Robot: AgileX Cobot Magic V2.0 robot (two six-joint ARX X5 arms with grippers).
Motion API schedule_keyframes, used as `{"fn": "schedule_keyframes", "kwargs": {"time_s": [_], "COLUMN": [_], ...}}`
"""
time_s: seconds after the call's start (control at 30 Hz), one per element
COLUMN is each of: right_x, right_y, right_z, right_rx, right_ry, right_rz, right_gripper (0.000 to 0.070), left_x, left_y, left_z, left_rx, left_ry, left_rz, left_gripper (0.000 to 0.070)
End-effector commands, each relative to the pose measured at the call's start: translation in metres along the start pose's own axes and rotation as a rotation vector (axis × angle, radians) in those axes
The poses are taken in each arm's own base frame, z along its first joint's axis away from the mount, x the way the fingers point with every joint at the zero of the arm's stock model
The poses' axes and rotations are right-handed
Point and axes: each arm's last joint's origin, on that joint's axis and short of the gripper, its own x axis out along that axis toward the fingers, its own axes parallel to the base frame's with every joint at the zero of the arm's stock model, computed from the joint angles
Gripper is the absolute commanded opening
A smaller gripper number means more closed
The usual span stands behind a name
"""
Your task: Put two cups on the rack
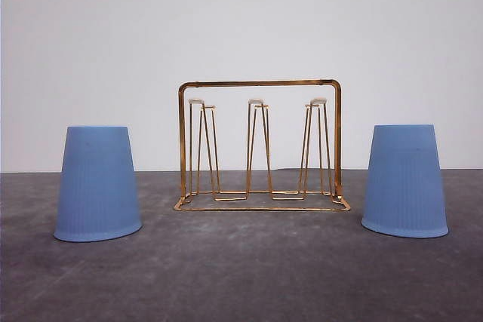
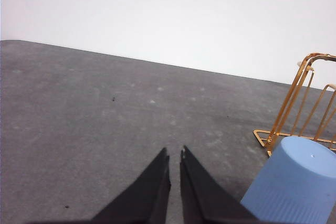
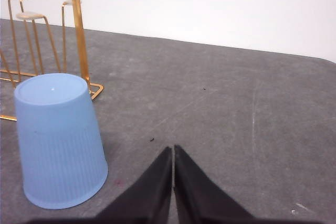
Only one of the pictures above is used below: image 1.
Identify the gold wire cup rack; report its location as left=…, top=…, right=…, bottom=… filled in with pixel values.
left=174, top=79, right=351, bottom=211

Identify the blue ribbed cup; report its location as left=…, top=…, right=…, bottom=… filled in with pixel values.
left=361, top=124, right=449, bottom=238
left=54, top=126, right=143, bottom=242

